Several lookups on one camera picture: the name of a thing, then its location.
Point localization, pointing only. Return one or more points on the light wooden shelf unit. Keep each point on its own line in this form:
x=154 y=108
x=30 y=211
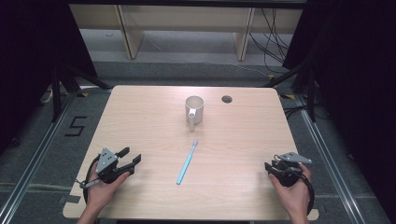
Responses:
x=186 y=18

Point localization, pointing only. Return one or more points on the person's left hand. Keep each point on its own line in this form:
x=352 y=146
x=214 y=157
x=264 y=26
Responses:
x=102 y=191

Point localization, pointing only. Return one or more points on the blue toothbrush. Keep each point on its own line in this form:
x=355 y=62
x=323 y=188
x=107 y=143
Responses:
x=187 y=162

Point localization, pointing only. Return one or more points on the black curtain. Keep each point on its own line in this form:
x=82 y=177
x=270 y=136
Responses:
x=28 y=62
x=358 y=77

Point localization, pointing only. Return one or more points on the grey tape strip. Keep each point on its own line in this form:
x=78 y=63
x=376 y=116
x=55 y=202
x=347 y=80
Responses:
x=70 y=199

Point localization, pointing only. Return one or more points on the white cup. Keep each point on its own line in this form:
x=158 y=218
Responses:
x=194 y=110

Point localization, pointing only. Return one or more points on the yellow black floor tape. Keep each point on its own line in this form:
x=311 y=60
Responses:
x=82 y=94
x=288 y=96

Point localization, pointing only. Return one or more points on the black metal stand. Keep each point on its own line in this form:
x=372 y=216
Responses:
x=311 y=93
x=56 y=93

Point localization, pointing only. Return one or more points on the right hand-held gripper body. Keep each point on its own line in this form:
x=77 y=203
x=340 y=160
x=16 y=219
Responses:
x=289 y=174

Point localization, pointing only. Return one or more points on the person's right hand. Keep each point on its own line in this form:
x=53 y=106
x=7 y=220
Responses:
x=294 y=196

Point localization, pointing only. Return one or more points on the aluminium floor rail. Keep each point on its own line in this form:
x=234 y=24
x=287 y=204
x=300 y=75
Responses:
x=34 y=161
x=330 y=161

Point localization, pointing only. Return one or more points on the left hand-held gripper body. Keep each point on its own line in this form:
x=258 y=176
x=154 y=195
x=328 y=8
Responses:
x=106 y=161

